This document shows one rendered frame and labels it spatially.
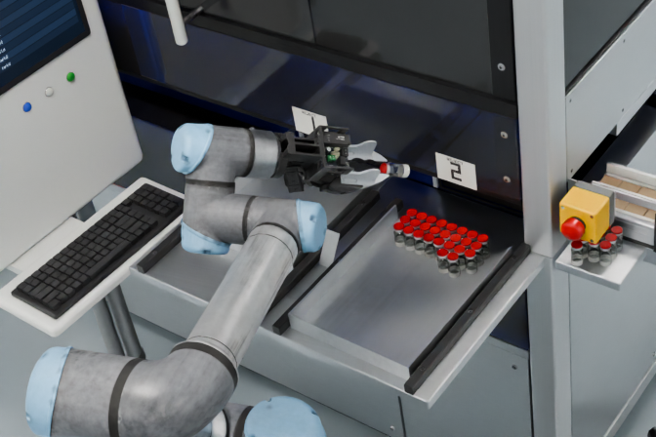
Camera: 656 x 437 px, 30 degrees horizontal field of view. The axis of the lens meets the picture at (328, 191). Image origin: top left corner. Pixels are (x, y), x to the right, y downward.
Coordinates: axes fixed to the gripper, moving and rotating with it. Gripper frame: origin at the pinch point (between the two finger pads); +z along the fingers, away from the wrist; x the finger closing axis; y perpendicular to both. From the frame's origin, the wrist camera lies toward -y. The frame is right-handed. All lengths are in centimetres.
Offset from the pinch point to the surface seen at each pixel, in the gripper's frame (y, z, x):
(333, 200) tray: -43.6, 15.1, 12.0
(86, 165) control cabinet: -80, -25, 31
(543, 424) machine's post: -50, 62, -33
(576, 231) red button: 1.8, 37.1, -9.3
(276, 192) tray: -52, 7, 16
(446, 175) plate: -17.7, 25.4, 8.0
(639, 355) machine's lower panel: -59, 101, -15
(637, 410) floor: -78, 113, -25
